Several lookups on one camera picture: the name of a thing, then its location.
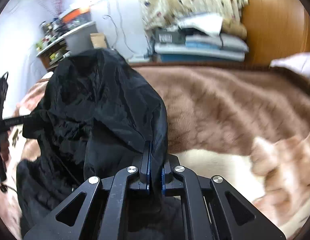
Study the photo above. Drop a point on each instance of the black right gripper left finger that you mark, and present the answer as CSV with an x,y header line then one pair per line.
x,y
144,171

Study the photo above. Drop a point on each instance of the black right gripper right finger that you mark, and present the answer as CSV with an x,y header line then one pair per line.
x,y
166,176

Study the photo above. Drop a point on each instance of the black puffer jacket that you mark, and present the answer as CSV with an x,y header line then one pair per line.
x,y
96,115

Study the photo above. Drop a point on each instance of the brown plush bed blanket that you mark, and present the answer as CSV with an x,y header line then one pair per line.
x,y
218,118

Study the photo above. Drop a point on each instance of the white cluttered shelf unit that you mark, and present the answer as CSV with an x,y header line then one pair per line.
x,y
73,36

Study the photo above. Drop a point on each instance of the brown cardboard box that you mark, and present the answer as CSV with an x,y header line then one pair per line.
x,y
98,40

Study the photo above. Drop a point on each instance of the stack of folded bedding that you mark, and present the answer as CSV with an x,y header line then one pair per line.
x,y
203,37

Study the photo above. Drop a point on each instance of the floral patterned quilt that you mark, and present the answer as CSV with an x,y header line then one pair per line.
x,y
162,13

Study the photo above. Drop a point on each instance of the white pillow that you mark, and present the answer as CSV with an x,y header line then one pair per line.
x,y
298,63

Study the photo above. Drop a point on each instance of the orange wooden wardrobe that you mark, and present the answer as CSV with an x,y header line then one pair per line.
x,y
275,29

